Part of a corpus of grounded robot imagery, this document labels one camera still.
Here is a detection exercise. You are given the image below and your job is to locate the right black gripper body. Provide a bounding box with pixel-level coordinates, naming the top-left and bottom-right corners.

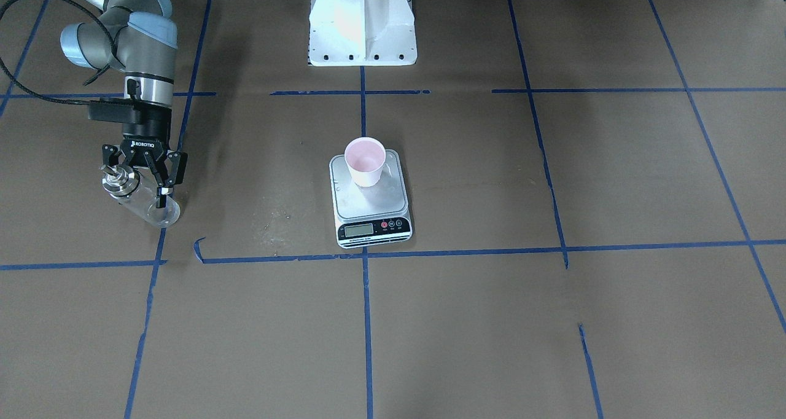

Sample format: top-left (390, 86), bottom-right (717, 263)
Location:
top-left (120, 106), bottom-right (172, 169)

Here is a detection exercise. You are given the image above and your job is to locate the clear glass sauce bottle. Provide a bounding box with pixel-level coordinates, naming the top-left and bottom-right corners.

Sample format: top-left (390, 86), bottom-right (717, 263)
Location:
top-left (101, 165), bottom-right (181, 228)

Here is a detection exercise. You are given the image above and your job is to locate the pink paper cup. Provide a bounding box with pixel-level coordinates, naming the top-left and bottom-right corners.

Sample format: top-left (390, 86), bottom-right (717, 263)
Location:
top-left (343, 137), bottom-right (387, 187)

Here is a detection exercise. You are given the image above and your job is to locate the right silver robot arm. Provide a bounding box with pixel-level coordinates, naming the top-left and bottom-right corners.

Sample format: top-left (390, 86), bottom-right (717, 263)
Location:
top-left (61, 0), bottom-right (187, 209)

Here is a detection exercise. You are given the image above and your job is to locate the silver digital kitchen scale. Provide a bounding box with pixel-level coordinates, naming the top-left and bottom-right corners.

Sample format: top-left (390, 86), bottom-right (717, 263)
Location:
top-left (329, 149), bottom-right (414, 249)

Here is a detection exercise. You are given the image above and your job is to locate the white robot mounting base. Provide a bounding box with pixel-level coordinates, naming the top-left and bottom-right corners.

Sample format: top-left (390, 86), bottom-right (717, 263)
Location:
top-left (307, 0), bottom-right (418, 67)

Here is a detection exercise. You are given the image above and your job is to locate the brown paper table cover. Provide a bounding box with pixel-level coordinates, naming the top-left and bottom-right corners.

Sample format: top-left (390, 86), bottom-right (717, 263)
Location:
top-left (2, 0), bottom-right (784, 418)

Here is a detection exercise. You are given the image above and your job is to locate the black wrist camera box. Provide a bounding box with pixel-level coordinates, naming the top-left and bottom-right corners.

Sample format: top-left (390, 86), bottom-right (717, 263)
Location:
top-left (87, 98), bottom-right (143, 125)

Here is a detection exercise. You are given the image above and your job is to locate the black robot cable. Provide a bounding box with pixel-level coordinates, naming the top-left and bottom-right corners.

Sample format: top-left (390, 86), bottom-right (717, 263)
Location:
top-left (0, 0), bottom-right (123, 106)

